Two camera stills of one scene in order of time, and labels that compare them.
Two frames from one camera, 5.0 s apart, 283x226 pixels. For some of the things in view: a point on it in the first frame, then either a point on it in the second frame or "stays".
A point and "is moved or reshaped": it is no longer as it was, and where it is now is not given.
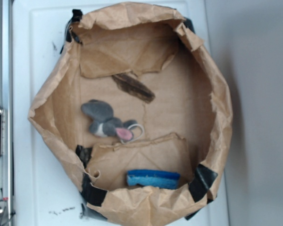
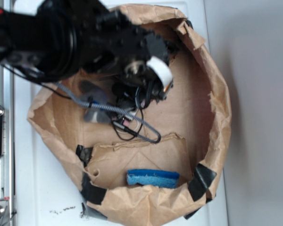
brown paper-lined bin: x=136 y=105 stays
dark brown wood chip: x=133 y=86 is moved or reshaped
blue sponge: x=156 y=178 stays
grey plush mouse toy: x=105 y=124 -> x=92 y=93
